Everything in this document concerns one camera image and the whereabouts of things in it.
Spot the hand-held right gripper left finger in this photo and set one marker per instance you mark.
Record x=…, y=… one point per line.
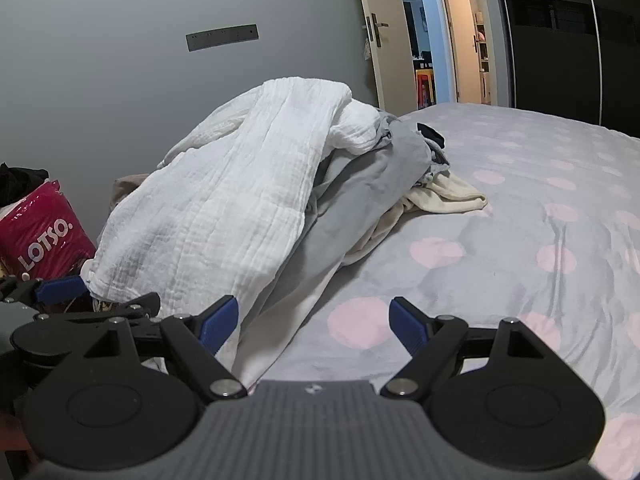
x=219, y=322

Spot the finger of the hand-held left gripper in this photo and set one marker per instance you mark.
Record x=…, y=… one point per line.
x=62, y=289
x=142, y=305

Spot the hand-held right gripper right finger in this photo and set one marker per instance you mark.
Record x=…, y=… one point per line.
x=407, y=325

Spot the white muslin cloth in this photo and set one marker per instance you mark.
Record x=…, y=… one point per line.
x=225, y=185

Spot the pink plastic package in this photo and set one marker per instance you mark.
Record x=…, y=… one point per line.
x=40, y=230

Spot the black cloth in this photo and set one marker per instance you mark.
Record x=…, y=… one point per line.
x=17, y=182

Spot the grey pink-dotted bed sheet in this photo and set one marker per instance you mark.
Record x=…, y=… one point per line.
x=525, y=260

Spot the cream garment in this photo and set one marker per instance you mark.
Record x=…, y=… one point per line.
x=450, y=195

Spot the grey garment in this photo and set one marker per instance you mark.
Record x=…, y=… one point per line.
x=350, y=200

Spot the dark navy garment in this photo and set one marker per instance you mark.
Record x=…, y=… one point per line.
x=431, y=135

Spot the yellow red stool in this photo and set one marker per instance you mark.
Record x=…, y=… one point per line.
x=425, y=85

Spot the hallway shelf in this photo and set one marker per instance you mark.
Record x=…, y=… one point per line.
x=483, y=60

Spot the beige hallway door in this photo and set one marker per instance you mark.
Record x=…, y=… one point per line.
x=462, y=35

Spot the dark sliding wardrobe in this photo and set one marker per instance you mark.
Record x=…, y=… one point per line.
x=550, y=60

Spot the grey wall plate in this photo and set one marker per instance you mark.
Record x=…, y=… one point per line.
x=222, y=37

